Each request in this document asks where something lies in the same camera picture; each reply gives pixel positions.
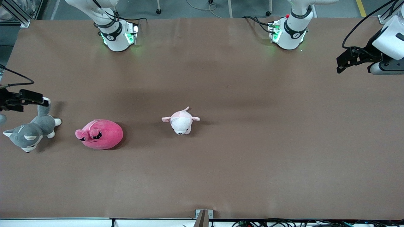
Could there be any round bright pink plush toy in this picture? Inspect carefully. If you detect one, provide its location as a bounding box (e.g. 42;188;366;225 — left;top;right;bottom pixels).
75;119;124;150

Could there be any grey husky plush toy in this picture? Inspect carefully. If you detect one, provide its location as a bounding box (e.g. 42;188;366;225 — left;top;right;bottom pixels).
3;97;62;153

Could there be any pale pink pig plush toy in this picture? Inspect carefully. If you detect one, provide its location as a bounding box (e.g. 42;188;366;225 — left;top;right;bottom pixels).
162;107;200;135

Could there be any yellow floor tape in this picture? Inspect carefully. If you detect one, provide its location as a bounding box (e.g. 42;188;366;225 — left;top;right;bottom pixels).
356;0;367;18

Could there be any brown table cover sheet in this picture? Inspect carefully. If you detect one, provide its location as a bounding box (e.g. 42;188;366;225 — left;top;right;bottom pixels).
0;16;404;220

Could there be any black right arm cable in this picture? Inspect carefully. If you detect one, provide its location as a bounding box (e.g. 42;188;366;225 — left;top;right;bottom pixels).
0;64;35;88

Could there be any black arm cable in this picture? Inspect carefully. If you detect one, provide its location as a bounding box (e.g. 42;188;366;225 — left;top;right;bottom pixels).
0;64;35;88
342;0;399;49

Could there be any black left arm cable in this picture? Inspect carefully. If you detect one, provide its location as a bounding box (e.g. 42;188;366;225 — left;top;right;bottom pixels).
342;0;399;49

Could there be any aluminium frame post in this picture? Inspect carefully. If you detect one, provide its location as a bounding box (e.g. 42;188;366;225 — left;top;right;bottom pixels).
378;0;404;25
0;0;31;28

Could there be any black left base cable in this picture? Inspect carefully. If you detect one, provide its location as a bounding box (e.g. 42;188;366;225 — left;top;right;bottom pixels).
242;15;279;34

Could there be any white table edge rail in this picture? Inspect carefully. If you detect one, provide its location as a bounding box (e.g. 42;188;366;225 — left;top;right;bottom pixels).
0;217;234;227

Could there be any grey floor cable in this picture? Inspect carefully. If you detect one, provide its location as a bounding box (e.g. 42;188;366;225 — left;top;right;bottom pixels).
186;0;223;19

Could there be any tangled black cable bundle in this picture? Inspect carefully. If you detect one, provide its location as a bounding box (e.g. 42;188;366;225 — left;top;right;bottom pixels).
232;218;404;227

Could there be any metal table edge bracket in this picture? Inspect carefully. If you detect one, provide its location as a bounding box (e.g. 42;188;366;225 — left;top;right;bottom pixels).
193;209;214;227

